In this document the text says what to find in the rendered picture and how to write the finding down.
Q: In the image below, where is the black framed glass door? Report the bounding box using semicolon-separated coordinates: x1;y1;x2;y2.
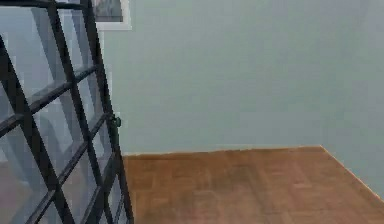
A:
0;0;135;224

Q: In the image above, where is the black door handle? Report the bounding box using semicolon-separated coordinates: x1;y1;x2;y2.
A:
110;114;123;129

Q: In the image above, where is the white framed wall picture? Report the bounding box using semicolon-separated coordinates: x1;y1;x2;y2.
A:
91;0;133;32

